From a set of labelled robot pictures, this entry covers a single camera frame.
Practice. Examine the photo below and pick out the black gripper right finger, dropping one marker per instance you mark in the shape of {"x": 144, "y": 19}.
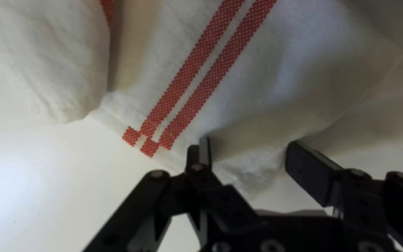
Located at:
{"x": 364, "y": 201}

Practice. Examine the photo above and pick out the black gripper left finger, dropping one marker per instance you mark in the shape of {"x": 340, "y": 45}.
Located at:
{"x": 164, "y": 205}

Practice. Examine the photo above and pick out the white towel with red stripes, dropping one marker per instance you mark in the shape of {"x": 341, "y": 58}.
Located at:
{"x": 280, "y": 70}

